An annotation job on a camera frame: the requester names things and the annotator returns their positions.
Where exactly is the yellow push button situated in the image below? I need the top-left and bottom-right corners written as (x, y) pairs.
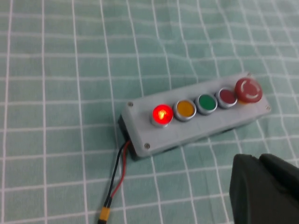
top-left (173, 99), bottom-right (197, 122)

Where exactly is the yellow wire connector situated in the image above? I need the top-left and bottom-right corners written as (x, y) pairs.
top-left (97, 204), bottom-right (113, 224)

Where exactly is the green push button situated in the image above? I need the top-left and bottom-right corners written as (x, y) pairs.
top-left (195, 93), bottom-right (219, 116)

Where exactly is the gray black button control box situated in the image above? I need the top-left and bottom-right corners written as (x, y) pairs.
top-left (118, 72), bottom-right (273, 161)

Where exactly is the green white checkered tablecloth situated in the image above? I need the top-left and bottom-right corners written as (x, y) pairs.
top-left (0, 0), bottom-right (299, 224)

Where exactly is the red indicator lamp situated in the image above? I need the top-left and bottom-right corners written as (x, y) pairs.
top-left (149, 104), bottom-right (174, 128)

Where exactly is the dark red push button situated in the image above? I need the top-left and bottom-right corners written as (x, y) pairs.
top-left (215, 87), bottom-right (238, 110)

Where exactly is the red mushroom emergency stop button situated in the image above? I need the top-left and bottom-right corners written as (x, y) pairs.
top-left (235, 78), bottom-right (263, 105)

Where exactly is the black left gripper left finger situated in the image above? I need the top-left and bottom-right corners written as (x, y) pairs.
top-left (229, 153), bottom-right (299, 224)

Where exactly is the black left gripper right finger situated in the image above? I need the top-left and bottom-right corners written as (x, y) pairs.
top-left (259, 153), bottom-right (299, 205)

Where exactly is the thin black wire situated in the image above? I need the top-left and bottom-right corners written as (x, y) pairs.
top-left (105, 140), bottom-right (129, 208)

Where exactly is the thin red wire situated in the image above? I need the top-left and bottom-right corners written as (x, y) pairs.
top-left (108, 140), bottom-right (132, 208)

